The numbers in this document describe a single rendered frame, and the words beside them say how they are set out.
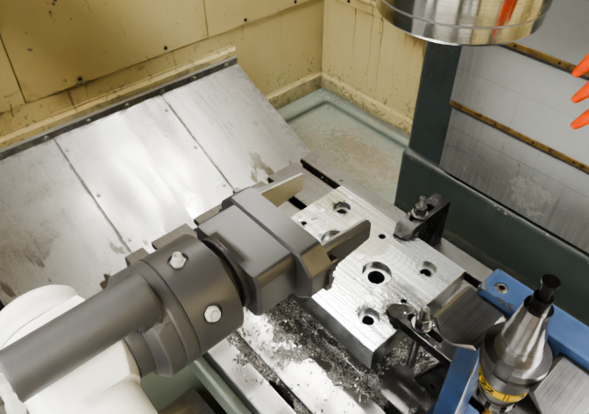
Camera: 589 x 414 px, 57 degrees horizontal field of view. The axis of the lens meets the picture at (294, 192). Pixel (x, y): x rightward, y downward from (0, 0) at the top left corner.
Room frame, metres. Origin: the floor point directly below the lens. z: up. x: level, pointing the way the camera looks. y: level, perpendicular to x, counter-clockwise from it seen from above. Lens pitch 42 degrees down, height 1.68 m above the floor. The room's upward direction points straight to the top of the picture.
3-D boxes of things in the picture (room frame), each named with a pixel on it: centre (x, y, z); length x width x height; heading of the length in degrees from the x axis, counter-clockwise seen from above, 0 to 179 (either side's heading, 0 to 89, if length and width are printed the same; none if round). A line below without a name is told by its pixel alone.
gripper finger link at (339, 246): (0.32, -0.05, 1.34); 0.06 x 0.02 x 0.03; 132
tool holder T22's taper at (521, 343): (0.29, -0.22, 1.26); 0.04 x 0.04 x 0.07
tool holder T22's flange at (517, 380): (0.29, -0.22, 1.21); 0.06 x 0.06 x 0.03
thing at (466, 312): (0.33, -0.18, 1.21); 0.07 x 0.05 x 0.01; 132
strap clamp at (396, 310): (0.46, -0.19, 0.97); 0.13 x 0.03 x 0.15; 42
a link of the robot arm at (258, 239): (0.29, 0.05, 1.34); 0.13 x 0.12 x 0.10; 42
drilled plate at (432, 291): (0.62, -0.10, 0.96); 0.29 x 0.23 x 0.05; 42
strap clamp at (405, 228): (0.70, -0.23, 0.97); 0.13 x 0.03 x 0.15; 132
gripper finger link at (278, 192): (0.39, 0.02, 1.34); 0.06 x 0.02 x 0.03; 132
